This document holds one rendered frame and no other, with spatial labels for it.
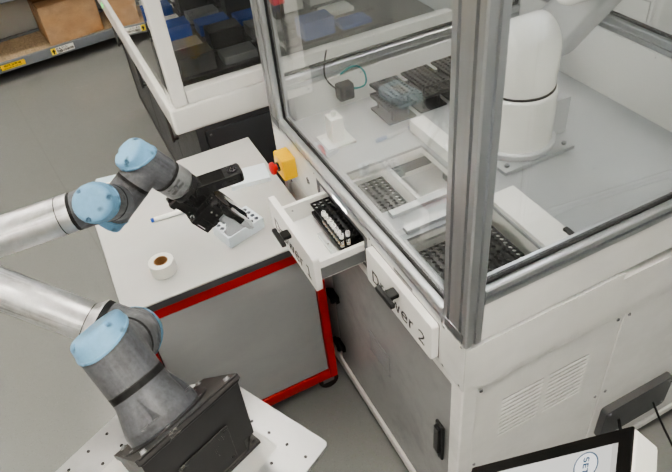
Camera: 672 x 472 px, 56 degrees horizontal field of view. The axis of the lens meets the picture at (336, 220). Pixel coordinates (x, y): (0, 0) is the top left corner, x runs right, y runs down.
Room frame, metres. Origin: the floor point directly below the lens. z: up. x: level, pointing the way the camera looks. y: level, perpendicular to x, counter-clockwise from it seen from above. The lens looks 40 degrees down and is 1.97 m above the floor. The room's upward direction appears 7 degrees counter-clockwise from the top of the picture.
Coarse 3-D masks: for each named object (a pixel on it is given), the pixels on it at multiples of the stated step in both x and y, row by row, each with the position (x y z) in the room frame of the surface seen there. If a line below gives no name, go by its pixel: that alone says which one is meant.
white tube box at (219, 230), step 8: (248, 208) 1.48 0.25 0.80; (248, 216) 1.44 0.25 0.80; (256, 216) 1.44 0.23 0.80; (224, 224) 1.42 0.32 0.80; (256, 224) 1.41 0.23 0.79; (216, 232) 1.40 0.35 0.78; (224, 232) 1.39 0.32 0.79; (240, 232) 1.38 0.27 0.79; (248, 232) 1.39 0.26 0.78; (224, 240) 1.37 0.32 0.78; (232, 240) 1.36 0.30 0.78; (240, 240) 1.37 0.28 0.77
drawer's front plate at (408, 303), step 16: (368, 256) 1.10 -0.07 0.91; (368, 272) 1.10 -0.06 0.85; (384, 272) 1.03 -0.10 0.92; (384, 288) 1.03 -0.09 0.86; (400, 288) 0.96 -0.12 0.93; (400, 304) 0.96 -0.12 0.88; (416, 304) 0.91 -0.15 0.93; (400, 320) 0.96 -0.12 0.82; (416, 320) 0.90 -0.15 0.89; (432, 320) 0.86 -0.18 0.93; (416, 336) 0.90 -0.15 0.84; (432, 336) 0.84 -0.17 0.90; (432, 352) 0.84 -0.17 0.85
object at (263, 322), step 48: (240, 144) 1.89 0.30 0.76; (240, 192) 1.61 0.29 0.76; (288, 192) 1.58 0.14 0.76; (144, 240) 1.43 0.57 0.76; (192, 240) 1.41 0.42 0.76; (144, 288) 1.23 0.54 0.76; (192, 288) 1.21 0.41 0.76; (240, 288) 1.27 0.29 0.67; (288, 288) 1.33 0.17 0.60; (192, 336) 1.21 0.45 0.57; (240, 336) 1.26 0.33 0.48; (288, 336) 1.32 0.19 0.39; (240, 384) 1.24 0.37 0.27; (288, 384) 1.30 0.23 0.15
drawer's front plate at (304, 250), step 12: (276, 204) 1.32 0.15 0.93; (276, 216) 1.31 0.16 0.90; (288, 216) 1.26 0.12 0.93; (276, 228) 1.33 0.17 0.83; (288, 228) 1.22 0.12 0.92; (300, 240) 1.16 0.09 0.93; (300, 252) 1.16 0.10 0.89; (312, 252) 1.11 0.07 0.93; (300, 264) 1.18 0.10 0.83; (312, 264) 1.09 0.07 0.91; (312, 276) 1.10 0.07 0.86
